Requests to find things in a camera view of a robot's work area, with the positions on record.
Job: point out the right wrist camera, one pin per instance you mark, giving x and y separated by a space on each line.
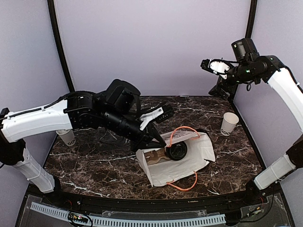
217 67

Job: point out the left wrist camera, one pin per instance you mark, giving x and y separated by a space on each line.
158 115

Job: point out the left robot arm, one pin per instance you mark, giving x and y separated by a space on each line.
17 127

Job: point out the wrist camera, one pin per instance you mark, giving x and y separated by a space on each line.
217 67
158 115

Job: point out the left black frame post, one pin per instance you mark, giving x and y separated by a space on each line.
58 43

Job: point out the white paper coffee cup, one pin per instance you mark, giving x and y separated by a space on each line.
229 122

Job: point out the single black cup lid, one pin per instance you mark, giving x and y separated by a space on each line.
177 151

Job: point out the white paper takeout bag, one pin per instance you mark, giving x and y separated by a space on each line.
200 153

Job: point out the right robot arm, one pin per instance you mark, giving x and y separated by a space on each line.
270 101

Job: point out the paper cup holding straws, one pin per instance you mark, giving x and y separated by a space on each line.
67 136

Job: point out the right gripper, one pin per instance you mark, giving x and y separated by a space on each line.
221 92

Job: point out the right black frame post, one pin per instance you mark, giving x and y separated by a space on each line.
251 18

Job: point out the brown cardboard cup carrier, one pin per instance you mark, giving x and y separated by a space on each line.
155 156

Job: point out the black frame post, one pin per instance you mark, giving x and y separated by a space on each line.
58 43
251 18

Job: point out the white slotted cable duct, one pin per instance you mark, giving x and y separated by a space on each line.
124 219

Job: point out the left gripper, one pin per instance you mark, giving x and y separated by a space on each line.
143 141

